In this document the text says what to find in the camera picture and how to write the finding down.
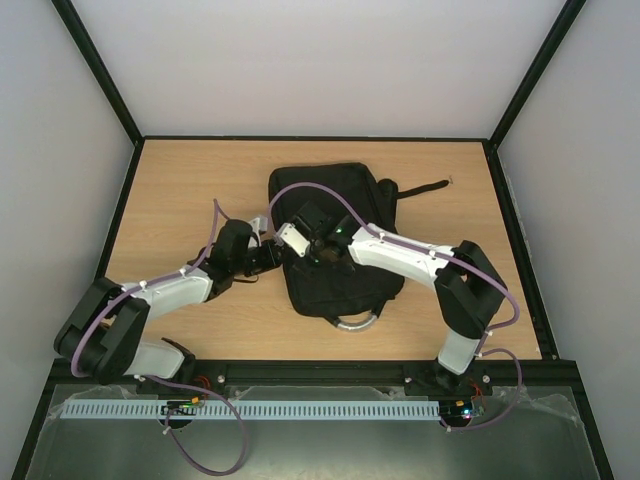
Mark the black cage frame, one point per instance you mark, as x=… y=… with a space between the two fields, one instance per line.
x=542 y=328

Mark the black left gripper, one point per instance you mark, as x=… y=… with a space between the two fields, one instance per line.
x=273 y=260

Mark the black student backpack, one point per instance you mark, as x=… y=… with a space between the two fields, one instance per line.
x=334 y=188

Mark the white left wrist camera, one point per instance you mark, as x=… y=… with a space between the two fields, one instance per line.
x=259 y=225

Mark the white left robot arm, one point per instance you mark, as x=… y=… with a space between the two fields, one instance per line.
x=102 y=338

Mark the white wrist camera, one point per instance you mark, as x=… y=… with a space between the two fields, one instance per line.
x=289 y=236
x=259 y=225

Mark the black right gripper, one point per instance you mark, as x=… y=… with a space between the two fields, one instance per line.
x=304 y=261

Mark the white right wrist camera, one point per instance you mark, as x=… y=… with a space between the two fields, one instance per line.
x=289 y=236

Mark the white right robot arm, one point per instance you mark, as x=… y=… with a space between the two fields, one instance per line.
x=469 y=290

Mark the light blue cable duct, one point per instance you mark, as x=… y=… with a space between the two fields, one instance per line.
x=252 y=410

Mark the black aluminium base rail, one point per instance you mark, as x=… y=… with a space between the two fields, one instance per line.
x=417 y=378

